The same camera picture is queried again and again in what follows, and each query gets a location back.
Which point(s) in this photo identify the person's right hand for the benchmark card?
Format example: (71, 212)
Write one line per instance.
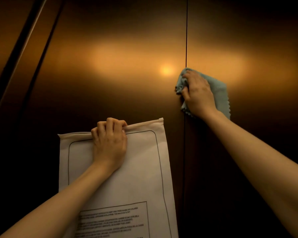
(201, 96)

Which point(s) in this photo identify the person's left hand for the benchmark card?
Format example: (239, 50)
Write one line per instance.
(109, 148)

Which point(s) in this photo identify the person's right thumb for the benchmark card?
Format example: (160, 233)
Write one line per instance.
(185, 93)

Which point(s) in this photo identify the person's left middle finger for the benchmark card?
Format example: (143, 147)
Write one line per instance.
(110, 125)

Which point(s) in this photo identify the person's left little finger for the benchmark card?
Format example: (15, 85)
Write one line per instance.
(94, 133)

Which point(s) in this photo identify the light blue cleaning cloth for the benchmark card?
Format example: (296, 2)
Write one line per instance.
(219, 94)

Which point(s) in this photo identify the white plastic zip bag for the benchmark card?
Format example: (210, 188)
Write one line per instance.
(139, 175)

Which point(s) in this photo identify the person's right forearm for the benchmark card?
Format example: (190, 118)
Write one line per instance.
(258, 161)

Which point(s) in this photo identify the person's left forearm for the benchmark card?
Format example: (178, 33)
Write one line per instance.
(64, 205)

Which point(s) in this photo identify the brass metal elevator door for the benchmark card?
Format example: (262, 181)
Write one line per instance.
(114, 59)
(263, 59)

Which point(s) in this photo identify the dark metal door frame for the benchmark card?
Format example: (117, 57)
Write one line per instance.
(5, 34)

